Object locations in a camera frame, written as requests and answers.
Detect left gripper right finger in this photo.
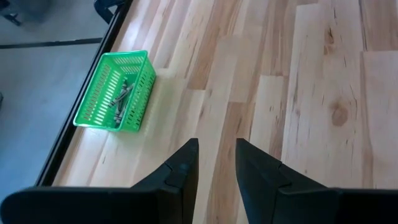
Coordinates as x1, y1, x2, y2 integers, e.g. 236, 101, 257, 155
235, 138, 398, 224

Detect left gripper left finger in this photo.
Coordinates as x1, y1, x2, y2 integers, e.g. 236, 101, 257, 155
0, 138, 200, 224

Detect grey crayon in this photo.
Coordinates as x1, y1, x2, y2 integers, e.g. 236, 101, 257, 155
113, 102, 125, 127
108, 83, 135, 108
118, 79, 129, 106

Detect green plastic basket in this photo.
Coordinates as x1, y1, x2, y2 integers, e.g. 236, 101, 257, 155
73, 49, 157, 133

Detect black table frame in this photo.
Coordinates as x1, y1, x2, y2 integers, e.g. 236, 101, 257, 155
35, 0, 134, 187

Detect black frame clamp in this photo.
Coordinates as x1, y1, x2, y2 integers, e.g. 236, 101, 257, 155
94, 0, 125, 24

